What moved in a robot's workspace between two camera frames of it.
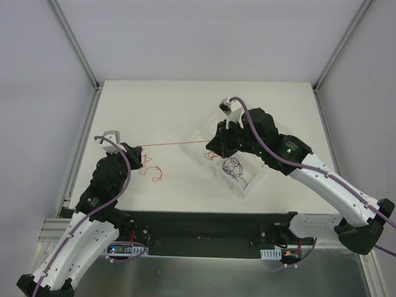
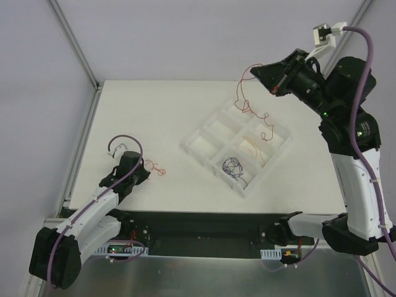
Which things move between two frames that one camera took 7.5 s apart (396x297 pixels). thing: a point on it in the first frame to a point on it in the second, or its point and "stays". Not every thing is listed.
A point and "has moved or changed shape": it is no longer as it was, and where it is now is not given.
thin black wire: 245,182 stays
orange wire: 145,158 has moved or changed shape
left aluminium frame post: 76,44 stays
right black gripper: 223,142 to 285,76
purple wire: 232,166 stays
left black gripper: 132,154 to 142,174
